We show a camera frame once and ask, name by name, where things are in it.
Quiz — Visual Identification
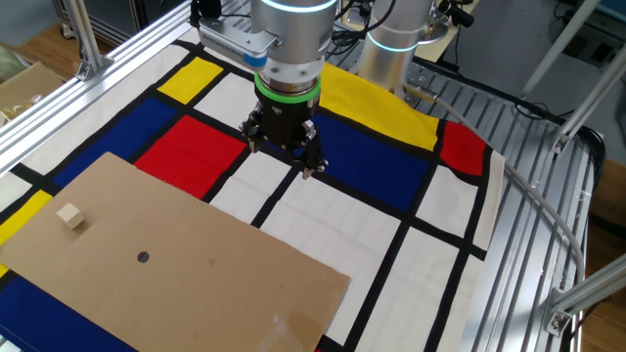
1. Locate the long aluminium frame rail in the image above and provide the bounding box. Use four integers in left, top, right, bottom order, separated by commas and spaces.
0, 0, 193, 178

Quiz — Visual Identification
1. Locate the small pale wooden block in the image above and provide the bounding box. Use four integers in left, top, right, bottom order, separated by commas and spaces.
55, 201, 86, 232

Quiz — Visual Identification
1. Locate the black webcam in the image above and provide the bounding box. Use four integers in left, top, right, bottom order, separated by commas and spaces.
436, 0, 475, 29

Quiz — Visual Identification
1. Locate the brown cardboard box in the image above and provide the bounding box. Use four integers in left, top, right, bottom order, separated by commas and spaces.
0, 61, 66, 129

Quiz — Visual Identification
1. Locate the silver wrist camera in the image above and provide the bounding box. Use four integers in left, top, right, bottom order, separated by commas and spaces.
198, 17, 284, 71

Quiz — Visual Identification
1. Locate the thick grey cable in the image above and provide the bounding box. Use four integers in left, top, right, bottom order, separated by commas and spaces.
403, 82, 587, 286

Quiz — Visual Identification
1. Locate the black camera cable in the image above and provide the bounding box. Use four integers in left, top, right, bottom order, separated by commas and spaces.
189, 0, 253, 29

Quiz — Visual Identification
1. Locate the aluminium frame post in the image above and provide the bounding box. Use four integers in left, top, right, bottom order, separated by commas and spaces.
541, 253, 626, 338
62, 0, 114, 83
551, 57, 626, 155

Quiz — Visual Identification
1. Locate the thin grey diagonal pole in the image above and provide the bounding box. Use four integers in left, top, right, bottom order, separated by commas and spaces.
519, 0, 604, 100

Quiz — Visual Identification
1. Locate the brown cardboard sheet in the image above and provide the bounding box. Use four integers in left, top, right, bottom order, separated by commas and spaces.
0, 151, 352, 352

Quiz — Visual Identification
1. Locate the colour block patterned cloth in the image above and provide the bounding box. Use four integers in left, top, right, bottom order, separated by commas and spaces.
0, 33, 507, 352

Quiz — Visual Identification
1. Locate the black cable bundle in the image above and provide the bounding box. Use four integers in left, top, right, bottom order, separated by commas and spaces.
335, 0, 376, 59
513, 100, 608, 206

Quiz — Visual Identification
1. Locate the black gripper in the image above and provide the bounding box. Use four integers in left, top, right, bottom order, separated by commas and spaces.
238, 90, 330, 181

